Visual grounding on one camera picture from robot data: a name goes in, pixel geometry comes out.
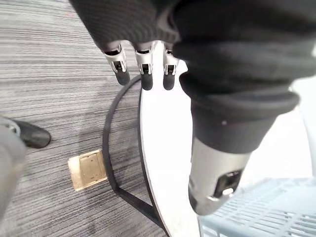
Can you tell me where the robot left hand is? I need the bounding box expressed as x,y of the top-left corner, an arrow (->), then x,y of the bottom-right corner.
69,0 -> 316,216

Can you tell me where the white plastic mesh basket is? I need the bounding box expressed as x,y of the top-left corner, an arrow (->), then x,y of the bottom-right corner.
198,176 -> 316,237

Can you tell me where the brass floor socket cover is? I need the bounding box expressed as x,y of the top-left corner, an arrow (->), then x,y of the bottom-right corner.
67,149 -> 109,192

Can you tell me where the robot dark foot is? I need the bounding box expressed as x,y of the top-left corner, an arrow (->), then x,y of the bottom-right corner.
13,120 -> 52,149

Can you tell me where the robot silver leg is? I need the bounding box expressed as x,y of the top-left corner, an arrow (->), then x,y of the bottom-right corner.
0,116 -> 27,220

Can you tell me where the black metal table frame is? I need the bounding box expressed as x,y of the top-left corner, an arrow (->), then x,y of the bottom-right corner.
102,75 -> 164,230

